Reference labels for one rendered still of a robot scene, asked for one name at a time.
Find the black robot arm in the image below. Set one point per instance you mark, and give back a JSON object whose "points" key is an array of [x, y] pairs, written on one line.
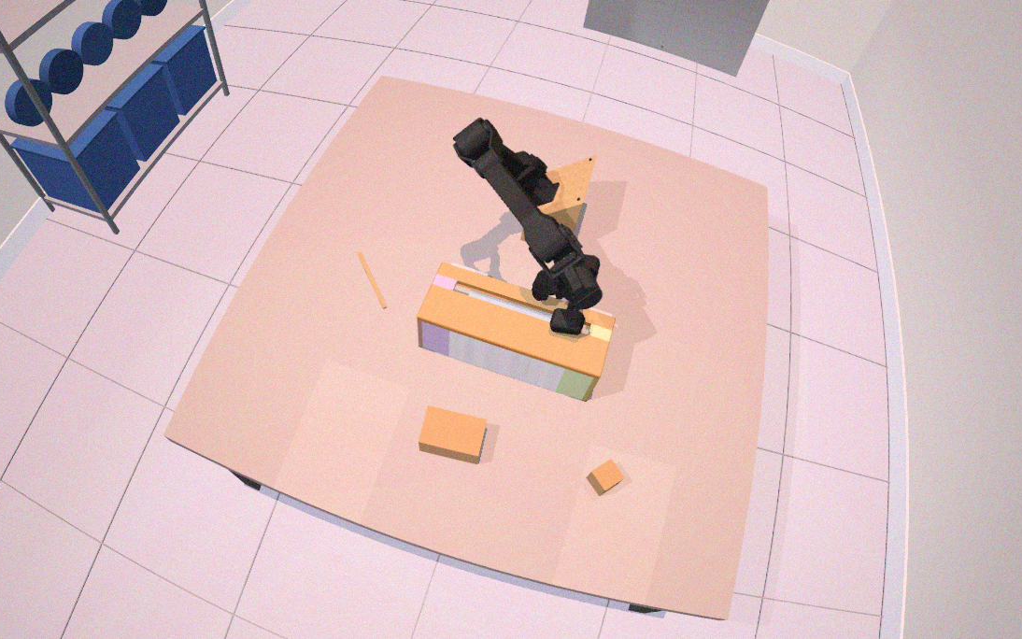
{"points": [[520, 180]]}

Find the orange thin stick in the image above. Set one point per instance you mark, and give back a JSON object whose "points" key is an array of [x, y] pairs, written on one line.
{"points": [[371, 280]]}

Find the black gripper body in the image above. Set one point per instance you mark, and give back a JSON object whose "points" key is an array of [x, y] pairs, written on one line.
{"points": [[570, 320]]}

